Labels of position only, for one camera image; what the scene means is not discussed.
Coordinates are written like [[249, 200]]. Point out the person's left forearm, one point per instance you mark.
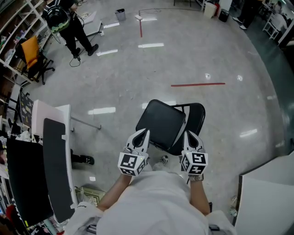
[[114, 192]]

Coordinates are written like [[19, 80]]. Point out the person's grey trousers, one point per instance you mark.
[[165, 168]]

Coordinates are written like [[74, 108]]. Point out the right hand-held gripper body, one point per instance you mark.
[[196, 160]]

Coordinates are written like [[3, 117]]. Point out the pale green carton box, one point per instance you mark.
[[92, 195]]

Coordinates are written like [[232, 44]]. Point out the silver wristwatch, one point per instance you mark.
[[196, 177]]

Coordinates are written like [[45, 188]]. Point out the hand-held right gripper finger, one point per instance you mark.
[[201, 144], [184, 143]]

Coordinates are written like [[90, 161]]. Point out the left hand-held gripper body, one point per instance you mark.
[[128, 160]]

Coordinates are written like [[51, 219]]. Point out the black computer monitor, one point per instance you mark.
[[27, 179]]

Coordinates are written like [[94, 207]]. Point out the small patterned cloth bundle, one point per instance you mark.
[[233, 205]]

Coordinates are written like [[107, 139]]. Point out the person's right forearm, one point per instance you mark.
[[199, 197]]

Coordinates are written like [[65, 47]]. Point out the small white floor box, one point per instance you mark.
[[138, 17]]

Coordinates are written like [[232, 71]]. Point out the white wall shelving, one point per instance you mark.
[[37, 10]]

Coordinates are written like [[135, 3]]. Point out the red floor tape strip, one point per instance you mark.
[[140, 28], [197, 84]]

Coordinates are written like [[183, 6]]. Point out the white square bin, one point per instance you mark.
[[210, 10]]

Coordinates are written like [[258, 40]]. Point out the long white office desk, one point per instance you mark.
[[68, 114]]

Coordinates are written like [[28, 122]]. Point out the orange office chair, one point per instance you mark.
[[31, 51]]

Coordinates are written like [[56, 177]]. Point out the black folding chair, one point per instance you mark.
[[160, 121]]

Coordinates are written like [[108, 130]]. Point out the red canister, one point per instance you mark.
[[217, 9]]

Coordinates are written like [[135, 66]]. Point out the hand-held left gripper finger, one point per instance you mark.
[[145, 148], [129, 143]]

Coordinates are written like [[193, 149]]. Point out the person's right shoe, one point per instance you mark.
[[165, 159]]

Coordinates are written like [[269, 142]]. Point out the person's white t-shirt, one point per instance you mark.
[[156, 206]]

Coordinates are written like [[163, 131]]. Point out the black board yellow marks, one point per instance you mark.
[[26, 107]]

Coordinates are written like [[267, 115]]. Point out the white low table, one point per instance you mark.
[[90, 19]]

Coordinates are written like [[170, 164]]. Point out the black waste bin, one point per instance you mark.
[[223, 15]]

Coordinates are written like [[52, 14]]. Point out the black green backpack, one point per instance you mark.
[[57, 18]]

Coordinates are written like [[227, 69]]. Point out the dark grey desk divider panel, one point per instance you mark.
[[57, 169]]

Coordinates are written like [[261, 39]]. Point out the grey waste bin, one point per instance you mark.
[[120, 15]]

